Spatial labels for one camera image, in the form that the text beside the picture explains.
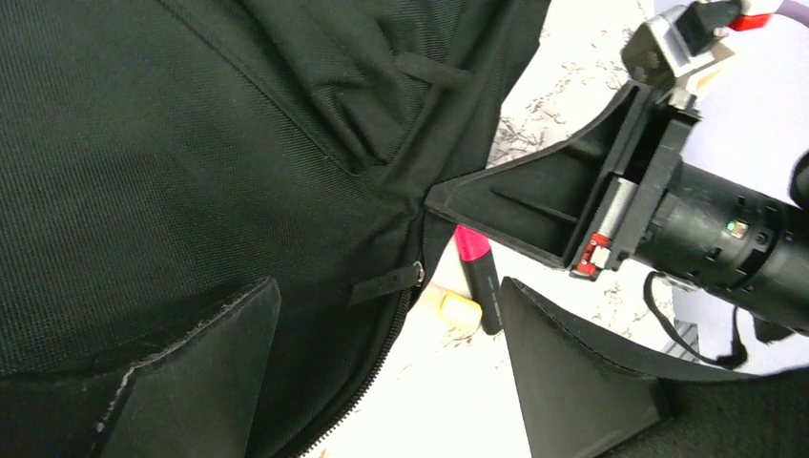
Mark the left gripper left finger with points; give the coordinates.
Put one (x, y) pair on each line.
(189, 389)

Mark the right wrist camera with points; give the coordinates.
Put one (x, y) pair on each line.
(684, 47)

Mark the black pink highlighter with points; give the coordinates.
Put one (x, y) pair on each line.
(480, 270)

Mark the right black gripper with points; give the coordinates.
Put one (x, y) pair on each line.
(585, 202)

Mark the peach yellow highlighter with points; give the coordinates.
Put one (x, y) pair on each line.
(451, 308)

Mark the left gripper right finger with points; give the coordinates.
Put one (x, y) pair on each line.
(587, 392)

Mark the black backpack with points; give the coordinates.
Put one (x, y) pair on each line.
(153, 152)

